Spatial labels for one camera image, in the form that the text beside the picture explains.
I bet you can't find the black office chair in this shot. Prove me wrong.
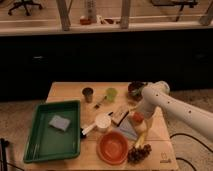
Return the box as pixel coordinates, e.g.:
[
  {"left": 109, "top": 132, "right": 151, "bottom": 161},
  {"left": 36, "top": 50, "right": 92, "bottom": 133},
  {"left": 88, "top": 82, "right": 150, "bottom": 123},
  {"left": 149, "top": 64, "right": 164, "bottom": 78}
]
[{"left": 8, "top": 0, "right": 43, "bottom": 16}]

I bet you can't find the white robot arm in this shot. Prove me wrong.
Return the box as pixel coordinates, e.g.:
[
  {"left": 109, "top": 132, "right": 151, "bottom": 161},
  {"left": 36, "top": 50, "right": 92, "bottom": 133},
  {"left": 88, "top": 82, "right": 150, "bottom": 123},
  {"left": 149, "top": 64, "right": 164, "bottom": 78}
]
[{"left": 135, "top": 81, "right": 213, "bottom": 142}]

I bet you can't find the small dark brush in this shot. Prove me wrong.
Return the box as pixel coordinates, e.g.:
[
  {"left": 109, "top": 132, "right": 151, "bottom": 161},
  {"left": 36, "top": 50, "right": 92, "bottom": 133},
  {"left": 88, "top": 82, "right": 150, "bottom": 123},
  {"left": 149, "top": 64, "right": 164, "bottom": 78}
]
[{"left": 94, "top": 96, "right": 106, "bottom": 109}]

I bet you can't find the dark bowl with greens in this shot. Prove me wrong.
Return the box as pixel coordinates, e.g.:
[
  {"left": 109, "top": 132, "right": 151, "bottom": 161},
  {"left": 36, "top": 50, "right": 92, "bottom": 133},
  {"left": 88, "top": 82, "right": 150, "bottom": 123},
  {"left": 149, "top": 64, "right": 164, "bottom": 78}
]
[{"left": 128, "top": 81, "right": 144, "bottom": 101}]

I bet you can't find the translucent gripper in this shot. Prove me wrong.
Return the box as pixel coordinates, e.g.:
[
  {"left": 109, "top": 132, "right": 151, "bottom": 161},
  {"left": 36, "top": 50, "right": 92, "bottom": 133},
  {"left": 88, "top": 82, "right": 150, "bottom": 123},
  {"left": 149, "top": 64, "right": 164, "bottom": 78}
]
[{"left": 130, "top": 112, "right": 153, "bottom": 134}]

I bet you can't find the black floor cable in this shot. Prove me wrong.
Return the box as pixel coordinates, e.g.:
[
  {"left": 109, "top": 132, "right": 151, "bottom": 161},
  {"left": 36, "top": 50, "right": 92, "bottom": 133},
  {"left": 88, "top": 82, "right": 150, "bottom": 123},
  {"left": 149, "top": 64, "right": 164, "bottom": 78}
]
[{"left": 169, "top": 132, "right": 213, "bottom": 171}]

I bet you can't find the red object on floor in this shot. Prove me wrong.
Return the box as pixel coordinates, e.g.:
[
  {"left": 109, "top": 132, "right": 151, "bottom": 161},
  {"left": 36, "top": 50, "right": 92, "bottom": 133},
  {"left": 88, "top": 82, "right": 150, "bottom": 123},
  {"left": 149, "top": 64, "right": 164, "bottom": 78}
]
[{"left": 79, "top": 16, "right": 92, "bottom": 25}]

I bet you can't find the orange apple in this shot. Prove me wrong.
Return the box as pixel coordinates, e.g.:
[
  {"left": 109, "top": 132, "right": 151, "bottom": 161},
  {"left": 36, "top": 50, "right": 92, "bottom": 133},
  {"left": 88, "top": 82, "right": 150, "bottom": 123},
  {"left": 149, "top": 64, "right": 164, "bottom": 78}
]
[{"left": 133, "top": 112, "right": 144, "bottom": 123}]

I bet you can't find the yellow banana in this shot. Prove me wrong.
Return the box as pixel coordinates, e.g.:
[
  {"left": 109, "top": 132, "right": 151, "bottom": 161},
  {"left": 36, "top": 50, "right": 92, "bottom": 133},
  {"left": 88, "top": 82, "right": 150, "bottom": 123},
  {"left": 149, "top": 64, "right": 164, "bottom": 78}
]
[{"left": 134, "top": 131, "right": 148, "bottom": 148}]

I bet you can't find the orange plastic bowl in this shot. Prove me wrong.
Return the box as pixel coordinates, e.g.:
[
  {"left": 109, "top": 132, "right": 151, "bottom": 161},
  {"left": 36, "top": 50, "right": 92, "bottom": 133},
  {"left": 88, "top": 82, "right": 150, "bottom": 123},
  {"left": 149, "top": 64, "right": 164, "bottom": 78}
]
[{"left": 96, "top": 131, "right": 128, "bottom": 165}]

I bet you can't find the wooden block brush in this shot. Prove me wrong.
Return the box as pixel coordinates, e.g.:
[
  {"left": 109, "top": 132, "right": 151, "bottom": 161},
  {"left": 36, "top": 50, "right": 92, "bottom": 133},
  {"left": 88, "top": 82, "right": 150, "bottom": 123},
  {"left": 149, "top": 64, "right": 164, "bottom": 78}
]
[{"left": 111, "top": 107, "right": 129, "bottom": 126}]

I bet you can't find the purple grape bunch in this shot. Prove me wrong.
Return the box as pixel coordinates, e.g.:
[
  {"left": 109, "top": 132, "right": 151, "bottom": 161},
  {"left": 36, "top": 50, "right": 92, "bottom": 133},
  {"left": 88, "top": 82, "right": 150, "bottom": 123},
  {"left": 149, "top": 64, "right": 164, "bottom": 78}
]
[{"left": 127, "top": 144, "right": 152, "bottom": 164}]

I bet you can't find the green plastic cup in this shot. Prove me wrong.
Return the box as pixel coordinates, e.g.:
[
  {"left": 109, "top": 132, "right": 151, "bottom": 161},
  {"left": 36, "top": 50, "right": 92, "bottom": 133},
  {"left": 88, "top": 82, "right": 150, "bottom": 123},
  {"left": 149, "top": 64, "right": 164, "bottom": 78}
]
[{"left": 106, "top": 88, "right": 117, "bottom": 102}]

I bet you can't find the blue sponge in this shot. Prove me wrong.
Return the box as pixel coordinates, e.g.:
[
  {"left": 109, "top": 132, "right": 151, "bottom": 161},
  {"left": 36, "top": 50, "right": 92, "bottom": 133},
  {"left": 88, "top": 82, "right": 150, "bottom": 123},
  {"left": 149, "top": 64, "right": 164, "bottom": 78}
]
[{"left": 49, "top": 115, "right": 70, "bottom": 131}]

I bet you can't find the white measuring cup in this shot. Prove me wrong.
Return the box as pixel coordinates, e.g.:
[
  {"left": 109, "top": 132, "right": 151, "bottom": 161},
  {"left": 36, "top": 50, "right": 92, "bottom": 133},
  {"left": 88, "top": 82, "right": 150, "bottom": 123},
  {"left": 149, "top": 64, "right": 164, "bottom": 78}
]
[{"left": 82, "top": 114, "right": 111, "bottom": 135}]

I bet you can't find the green plastic tray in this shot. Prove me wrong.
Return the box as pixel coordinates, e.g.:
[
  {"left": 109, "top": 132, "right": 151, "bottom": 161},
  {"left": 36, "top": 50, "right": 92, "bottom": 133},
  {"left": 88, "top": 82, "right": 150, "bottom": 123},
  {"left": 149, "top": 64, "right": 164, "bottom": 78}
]
[{"left": 23, "top": 100, "right": 81, "bottom": 163}]

